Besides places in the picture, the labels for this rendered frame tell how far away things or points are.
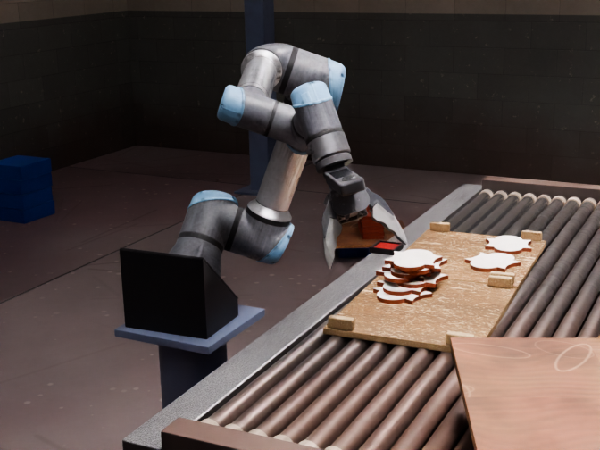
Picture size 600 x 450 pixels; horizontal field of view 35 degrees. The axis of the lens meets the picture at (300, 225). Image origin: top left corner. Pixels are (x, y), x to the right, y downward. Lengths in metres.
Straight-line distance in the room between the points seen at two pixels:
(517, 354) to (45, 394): 2.71
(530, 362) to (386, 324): 0.50
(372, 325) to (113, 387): 2.15
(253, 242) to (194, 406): 0.63
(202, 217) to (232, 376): 0.53
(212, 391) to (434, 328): 0.53
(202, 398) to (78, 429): 1.98
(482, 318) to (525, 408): 0.66
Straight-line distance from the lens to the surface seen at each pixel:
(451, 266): 2.55
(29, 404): 4.09
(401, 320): 2.18
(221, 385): 1.94
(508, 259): 2.59
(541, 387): 1.66
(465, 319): 2.20
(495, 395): 1.62
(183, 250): 2.33
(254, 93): 1.93
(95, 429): 3.82
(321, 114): 1.81
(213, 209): 2.37
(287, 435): 1.73
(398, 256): 2.36
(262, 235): 2.36
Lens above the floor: 1.74
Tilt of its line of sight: 16 degrees down
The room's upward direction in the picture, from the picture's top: 1 degrees counter-clockwise
